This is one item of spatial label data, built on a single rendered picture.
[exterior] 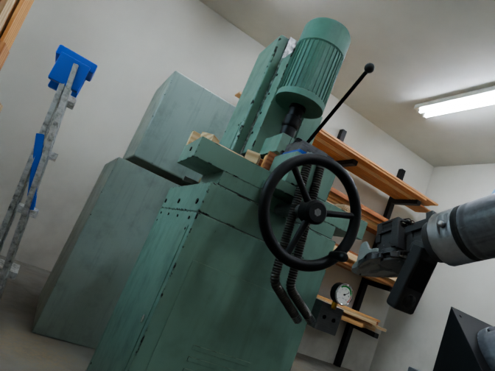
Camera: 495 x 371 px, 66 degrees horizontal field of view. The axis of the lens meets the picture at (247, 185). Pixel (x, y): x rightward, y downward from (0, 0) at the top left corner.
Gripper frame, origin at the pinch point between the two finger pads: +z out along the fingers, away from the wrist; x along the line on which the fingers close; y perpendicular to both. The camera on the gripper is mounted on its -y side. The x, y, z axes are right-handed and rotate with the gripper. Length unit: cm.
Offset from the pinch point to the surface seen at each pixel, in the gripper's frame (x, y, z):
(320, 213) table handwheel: 5.0, 15.0, 8.5
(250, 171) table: 19.0, 27.7, 24.9
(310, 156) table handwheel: 12.4, 26.4, 5.4
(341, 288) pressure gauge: -18.2, 7.1, 26.8
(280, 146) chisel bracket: 9, 46, 30
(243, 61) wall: -13, 261, 199
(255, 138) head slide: 13, 54, 42
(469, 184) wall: -304, 250, 171
